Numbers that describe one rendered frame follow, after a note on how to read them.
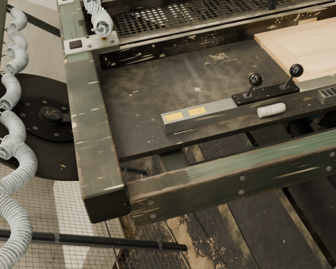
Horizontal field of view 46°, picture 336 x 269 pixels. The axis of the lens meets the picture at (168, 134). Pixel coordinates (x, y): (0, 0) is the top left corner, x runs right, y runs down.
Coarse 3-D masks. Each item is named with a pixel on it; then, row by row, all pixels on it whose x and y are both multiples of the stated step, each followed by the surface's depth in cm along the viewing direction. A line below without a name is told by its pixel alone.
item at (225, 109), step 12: (300, 84) 122; (312, 84) 121; (324, 84) 121; (288, 96) 119; (300, 96) 120; (312, 96) 122; (192, 108) 118; (216, 108) 117; (228, 108) 116; (240, 108) 117; (252, 108) 118; (180, 120) 114; (192, 120) 115; (204, 120) 116; (216, 120) 117; (168, 132) 116
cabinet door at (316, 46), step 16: (272, 32) 153; (288, 32) 152; (304, 32) 151; (320, 32) 150; (272, 48) 144; (288, 48) 143; (304, 48) 142; (320, 48) 141; (288, 64) 135; (304, 64) 135; (320, 64) 134; (304, 80) 127
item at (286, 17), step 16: (256, 16) 153; (272, 16) 151; (288, 16) 152; (304, 16) 154; (320, 16) 156; (112, 32) 145; (176, 32) 148; (192, 32) 147; (208, 32) 147; (224, 32) 149; (240, 32) 151; (256, 32) 152; (80, 48) 138; (96, 48) 137; (112, 48) 142; (128, 48) 143; (144, 48) 144; (160, 48) 146; (176, 48) 148; (192, 48) 150; (112, 64) 145; (128, 64) 147
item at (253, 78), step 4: (252, 76) 107; (256, 76) 107; (260, 76) 107; (252, 80) 107; (256, 80) 107; (260, 80) 107; (252, 84) 108; (256, 84) 107; (260, 84) 108; (252, 88) 112; (248, 92) 115; (244, 96) 117; (248, 96) 117
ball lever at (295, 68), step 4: (296, 64) 109; (292, 68) 109; (296, 68) 108; (300, 68) 108; (292, 72) 109; (296, 72) 108; (300, 72) 108; (292, 76) 112; (296, 76) 109; (288, 80) 115; (284, 84) 118; (288, 84) 117; (280, 88) 120; (284, 88) 119; (288, 88) 119
